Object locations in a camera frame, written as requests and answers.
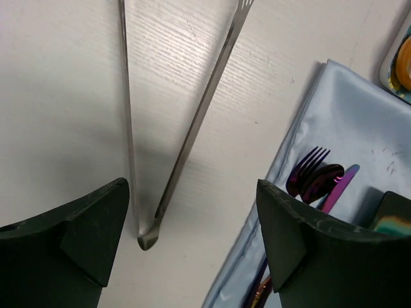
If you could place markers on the teal floral serving tray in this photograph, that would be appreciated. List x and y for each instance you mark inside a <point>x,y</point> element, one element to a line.
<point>388,76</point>

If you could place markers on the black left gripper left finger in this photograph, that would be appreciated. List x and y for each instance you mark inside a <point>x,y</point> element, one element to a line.
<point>64,257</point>

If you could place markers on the iridescent purple spoon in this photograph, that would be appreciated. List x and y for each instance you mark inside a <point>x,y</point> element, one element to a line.
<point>321,182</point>

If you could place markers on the iridescent purple fork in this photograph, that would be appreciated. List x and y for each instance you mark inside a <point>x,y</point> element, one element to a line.
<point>304,169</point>

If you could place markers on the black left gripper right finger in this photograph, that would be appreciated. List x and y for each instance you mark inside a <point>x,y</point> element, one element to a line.
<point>316,260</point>

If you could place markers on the light blue cloth placemat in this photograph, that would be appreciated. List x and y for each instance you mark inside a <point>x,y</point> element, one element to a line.
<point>360,124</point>

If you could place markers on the stainless steel serving tongs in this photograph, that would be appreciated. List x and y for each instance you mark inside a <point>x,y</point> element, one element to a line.
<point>147,239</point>

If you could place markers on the iridescent purple knife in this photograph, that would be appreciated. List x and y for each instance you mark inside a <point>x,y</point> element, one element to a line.
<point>342,182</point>

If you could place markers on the round sesame burger bun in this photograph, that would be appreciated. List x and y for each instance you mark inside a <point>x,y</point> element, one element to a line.
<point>403,64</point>

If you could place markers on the square green glazed plate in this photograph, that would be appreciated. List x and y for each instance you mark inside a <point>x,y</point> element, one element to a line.
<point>392,216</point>

